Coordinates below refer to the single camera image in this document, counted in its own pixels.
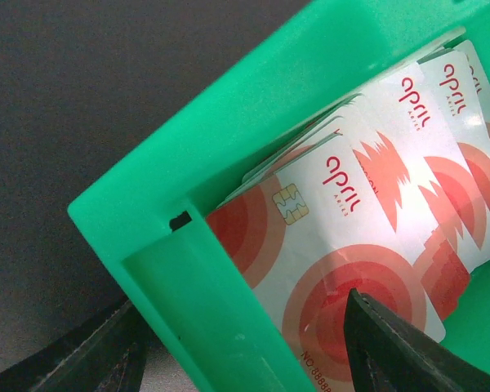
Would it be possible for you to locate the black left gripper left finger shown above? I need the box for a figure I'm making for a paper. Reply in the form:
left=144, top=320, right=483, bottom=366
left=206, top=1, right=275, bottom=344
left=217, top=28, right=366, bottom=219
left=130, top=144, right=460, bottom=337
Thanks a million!
left=0, top=300, right=149, bottom=391

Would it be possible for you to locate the green plastic bin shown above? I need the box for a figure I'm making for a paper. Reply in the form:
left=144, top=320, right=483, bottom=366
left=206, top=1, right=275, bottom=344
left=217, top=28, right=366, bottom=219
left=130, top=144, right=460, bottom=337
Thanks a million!
left=68, top=1, right=490, bottom=391

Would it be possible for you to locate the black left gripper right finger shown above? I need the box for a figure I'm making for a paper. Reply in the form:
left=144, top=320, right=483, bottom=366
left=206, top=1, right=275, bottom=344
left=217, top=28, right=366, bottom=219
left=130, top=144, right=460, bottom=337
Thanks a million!
left=344, top=288, right=490, bottom=391

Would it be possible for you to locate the red white april card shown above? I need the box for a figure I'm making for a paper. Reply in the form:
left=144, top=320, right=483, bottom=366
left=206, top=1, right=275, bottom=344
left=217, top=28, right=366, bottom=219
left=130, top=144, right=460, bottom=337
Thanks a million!
left=206, top=136, right=445, bottom=391

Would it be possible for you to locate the red white card stack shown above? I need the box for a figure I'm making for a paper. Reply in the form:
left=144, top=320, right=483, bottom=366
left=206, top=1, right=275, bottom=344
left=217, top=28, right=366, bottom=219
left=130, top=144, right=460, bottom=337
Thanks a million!
left=216, top=26, right=490, bottom=322

